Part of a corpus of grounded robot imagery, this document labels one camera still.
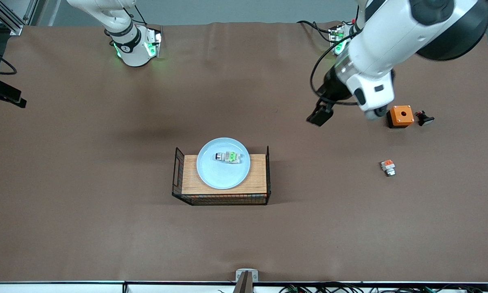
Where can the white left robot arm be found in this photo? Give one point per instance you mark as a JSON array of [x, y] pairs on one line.
[[390, 36]]

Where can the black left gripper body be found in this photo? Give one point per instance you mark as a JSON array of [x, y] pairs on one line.
[[331, 88]]

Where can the aluminium frame profile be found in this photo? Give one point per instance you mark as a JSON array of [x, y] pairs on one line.
[[16, 29]]

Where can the base connector box green light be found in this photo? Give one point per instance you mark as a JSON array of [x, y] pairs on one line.
[[153, 44], [336, 36]]

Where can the orange white button module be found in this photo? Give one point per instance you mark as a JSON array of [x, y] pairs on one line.
[[388, 167]]

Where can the green white button module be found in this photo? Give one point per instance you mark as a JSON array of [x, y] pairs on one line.
[[230, 157]]

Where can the white table edge rail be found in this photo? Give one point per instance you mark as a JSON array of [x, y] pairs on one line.
[[64, 288]]

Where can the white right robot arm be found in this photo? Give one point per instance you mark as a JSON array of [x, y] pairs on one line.
[[132, 49]]

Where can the light blue round plate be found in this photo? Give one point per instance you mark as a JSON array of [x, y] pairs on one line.
[[217, 175]]

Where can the brown table cover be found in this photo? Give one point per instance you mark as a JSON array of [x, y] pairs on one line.
[[105, 228]]

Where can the grey metal bracket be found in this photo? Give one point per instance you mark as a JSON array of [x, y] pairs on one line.
[[240, 276]]

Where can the orange box with hole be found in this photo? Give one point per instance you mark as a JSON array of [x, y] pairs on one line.
[[401, 115]]

